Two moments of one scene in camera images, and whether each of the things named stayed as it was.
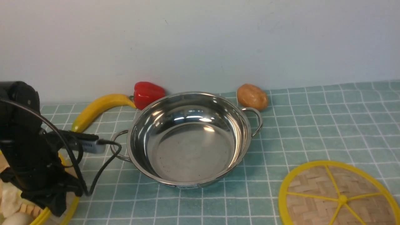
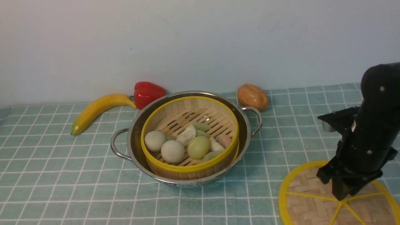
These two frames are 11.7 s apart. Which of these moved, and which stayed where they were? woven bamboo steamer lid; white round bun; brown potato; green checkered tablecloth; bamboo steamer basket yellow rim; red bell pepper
Moved: bamboo steamer basket yellow rim; white round bun
Stayed: brown potato; woven bamboo steamer lid; red bell pepper; green checkered tablecloth
